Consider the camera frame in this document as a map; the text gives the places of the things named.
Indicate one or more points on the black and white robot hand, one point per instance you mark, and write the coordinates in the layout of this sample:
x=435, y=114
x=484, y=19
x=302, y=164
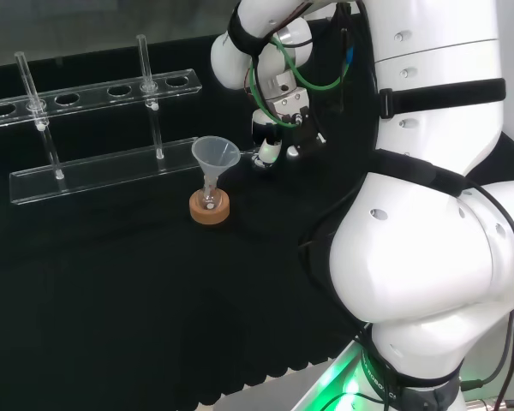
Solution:
x=265, y=128

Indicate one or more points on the translucent plastic funnel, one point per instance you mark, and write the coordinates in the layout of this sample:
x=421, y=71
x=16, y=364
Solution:
x=214, y=154

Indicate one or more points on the clear acrylic funnel stand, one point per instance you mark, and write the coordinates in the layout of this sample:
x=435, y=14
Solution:
x=90, y=176

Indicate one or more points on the small round-bottom glass flask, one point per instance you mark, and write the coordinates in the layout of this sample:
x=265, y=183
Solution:
x=209, y=201

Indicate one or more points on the black bench cloth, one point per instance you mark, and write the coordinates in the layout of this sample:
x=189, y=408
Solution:
x=133, y=291

